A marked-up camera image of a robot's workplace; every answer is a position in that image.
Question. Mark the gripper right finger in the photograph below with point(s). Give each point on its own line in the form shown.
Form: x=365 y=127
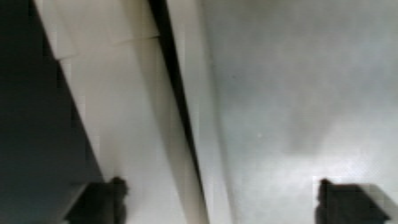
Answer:
x=348 y=206

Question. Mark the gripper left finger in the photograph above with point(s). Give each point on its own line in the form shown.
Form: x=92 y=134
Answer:
x=101 y=207

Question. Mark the white desk top tray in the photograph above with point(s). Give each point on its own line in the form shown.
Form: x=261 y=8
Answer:
x=291 y=76

